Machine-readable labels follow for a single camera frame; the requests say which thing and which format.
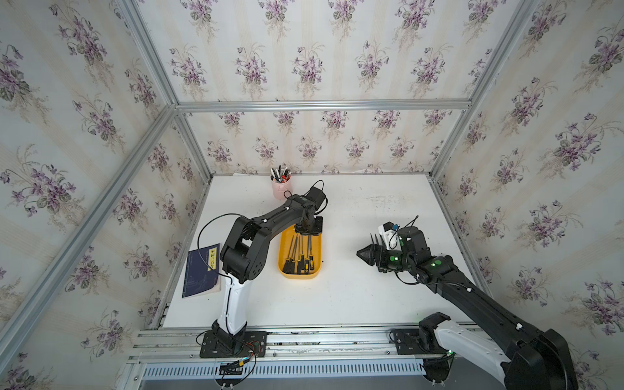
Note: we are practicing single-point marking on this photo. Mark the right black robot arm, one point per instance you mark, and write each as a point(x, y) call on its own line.
point(516, 353)

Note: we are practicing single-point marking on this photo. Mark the aluminium mounting rail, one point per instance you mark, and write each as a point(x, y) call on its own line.
point(282, 343)

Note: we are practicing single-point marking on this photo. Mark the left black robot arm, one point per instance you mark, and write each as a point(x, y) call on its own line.
point(246, 249)

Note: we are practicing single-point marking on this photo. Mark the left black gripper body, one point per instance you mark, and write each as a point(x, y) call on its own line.
point(314, 227)

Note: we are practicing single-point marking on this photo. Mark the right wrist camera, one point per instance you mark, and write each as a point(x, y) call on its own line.
point(389, 235)

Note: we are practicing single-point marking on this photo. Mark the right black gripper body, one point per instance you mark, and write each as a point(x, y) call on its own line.
point(393, 259)

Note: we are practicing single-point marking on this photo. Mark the pink pen cup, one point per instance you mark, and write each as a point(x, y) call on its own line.
point(282, 190)

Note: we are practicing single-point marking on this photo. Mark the pens in cup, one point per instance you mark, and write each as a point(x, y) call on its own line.
point(280, 174)

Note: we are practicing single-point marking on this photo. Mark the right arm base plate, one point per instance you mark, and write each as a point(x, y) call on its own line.
point(413, 341)

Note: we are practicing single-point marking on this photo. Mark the yellow plastic storage tray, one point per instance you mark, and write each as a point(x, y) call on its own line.
point(284, 248)

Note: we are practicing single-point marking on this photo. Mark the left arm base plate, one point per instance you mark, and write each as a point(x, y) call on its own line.
point(216, 343)

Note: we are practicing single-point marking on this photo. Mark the dark blue notebook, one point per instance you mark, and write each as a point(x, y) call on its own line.
point(202, 272)

